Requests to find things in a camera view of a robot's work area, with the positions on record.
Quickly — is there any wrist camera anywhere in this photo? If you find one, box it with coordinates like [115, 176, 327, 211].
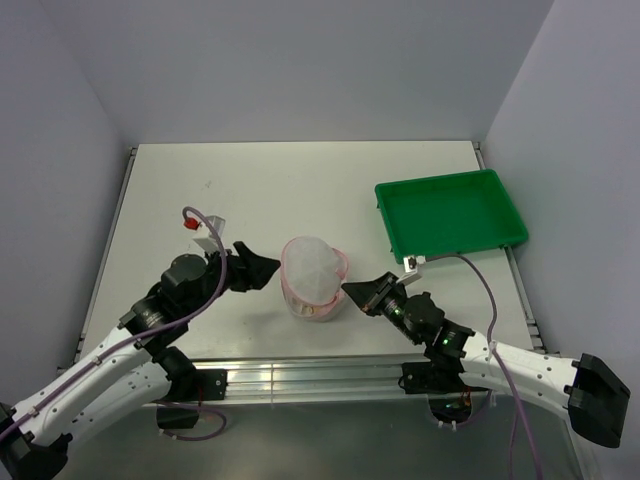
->
[398, 255, 426, 286]
[183, 215, 226, 255]

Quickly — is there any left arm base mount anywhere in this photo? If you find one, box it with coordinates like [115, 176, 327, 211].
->
[156, 369, 227, 431]

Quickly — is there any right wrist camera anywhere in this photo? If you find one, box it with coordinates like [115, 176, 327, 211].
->
[398, 255, 426, 286]

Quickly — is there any white mesh laundry bag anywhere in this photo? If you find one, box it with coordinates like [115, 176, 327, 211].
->
[280, 236, 349, 322]

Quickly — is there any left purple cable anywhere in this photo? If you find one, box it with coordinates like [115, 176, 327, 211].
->
[0, 205, 229, 444]

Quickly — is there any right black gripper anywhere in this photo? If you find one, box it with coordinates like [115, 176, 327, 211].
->
[342, 271, 422, 344]

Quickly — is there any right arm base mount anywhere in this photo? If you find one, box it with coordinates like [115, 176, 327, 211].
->
[397, 361, 493, 430]

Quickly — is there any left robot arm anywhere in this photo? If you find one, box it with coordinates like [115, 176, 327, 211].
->
[1, 242, 280, 479]

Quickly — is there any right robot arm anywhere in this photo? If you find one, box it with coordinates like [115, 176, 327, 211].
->
[342, 273, 631, 449]

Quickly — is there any aluminium frame rail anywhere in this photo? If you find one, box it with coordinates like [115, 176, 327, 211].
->
[24, 144, 601, 480]

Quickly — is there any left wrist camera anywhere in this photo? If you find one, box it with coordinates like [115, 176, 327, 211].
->
[183, 215, 226, 255]

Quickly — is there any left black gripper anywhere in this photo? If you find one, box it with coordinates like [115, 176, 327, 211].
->
[183, 240, 280, 318]

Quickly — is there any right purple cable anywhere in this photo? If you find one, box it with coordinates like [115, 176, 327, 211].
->
[424, 253, 546, 480]

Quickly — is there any purple cable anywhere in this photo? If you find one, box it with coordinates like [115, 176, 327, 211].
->
[424, 253, 546, 480]
[0, 205, 229, 444]

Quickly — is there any green plastic bin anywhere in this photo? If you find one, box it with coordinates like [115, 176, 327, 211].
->
[374, 169, 529, 264]

